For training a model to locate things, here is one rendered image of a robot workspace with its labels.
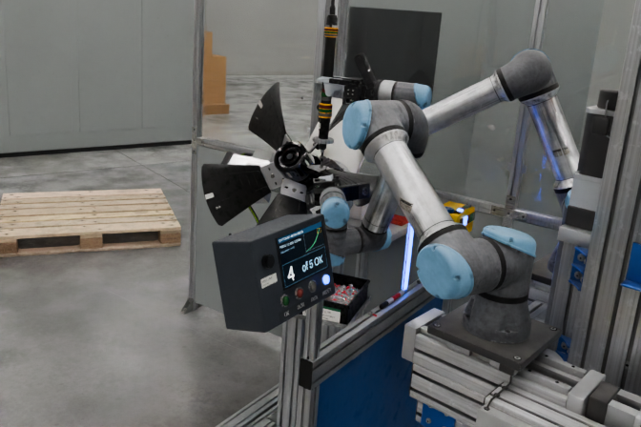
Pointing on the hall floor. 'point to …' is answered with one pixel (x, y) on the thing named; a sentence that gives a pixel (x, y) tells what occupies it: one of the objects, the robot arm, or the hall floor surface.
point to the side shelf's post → (361, 265)
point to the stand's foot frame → (256, 412)
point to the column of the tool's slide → (320, 47)
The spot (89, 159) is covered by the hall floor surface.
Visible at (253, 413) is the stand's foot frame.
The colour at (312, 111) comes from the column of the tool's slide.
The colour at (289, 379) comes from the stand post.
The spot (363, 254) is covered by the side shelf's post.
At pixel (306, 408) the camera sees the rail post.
